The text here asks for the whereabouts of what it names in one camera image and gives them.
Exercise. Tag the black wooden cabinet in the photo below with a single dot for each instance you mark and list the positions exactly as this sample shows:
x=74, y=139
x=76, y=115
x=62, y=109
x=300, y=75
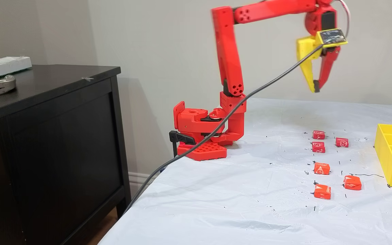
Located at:
x=63, y=153

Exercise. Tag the red candy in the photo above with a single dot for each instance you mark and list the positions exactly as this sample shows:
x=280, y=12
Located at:
x=319, y=134
x=318, y=147
x=342, y=142

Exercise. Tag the black table clamp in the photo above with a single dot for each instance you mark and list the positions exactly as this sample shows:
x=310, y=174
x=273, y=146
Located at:
x=182, y=137

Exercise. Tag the orange candy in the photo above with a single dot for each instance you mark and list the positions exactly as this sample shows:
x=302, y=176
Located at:
x=352, y=182
x=322, y=191
x=322, y=168

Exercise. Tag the white plastic table cover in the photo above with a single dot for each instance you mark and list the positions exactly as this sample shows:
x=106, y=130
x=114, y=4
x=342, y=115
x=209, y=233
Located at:
x=233, y=204

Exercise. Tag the white flat box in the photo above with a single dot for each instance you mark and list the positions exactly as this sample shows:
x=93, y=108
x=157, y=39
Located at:
x=2, y=66

